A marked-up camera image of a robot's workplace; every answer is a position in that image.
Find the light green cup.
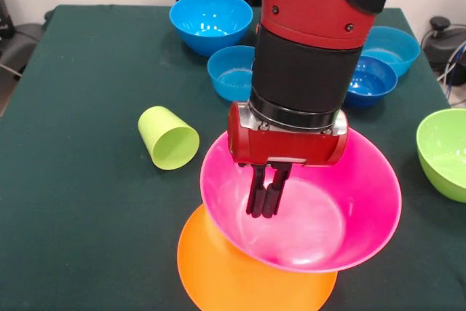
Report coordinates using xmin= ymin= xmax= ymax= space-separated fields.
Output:
xmin=137 ymin=106 xmax=201 ymax=171

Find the dark green tablecloth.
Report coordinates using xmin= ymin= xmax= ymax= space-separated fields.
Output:
xmin=0 ymin=4 xmax=466 ymax=311

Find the tangle of floor cables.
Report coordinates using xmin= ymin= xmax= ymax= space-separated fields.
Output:
xmin=436 ymin=42 xmax=466 ymax=88

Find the large light orange bowl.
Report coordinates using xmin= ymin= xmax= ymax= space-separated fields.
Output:
xmin=177 ymin=203 xmax=339 ymax=311

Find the large pink bowl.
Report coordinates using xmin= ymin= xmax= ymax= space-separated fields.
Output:
xmin=199 ymin=127 xmax=403 ymax=274

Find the light green bowl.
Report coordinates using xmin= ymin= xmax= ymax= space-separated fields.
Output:
xmin=416 ymin=108 xmax=466 ymax=204

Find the small light blue bowl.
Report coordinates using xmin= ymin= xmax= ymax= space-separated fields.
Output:
xmin=207 ymin=45 xmax=256 ymax=103
xmin=360 ymin=25 xmax=422 ymax=78

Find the medium blue bowl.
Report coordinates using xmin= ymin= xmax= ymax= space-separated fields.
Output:
xmin=168 ymin=0 xmax=254 ymax=58

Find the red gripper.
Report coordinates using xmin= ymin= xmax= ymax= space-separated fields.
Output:
xmin=227 ymin=101 xmax=350 ymax=219

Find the dark grey chair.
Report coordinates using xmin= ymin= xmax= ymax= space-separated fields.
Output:
xmin=0 ymin=22 xmax=47 ymax=71

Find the small dark blue bowl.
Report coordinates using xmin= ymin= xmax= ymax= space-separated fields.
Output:
xmin=344 ymin=55 xmax=398 ymax=110

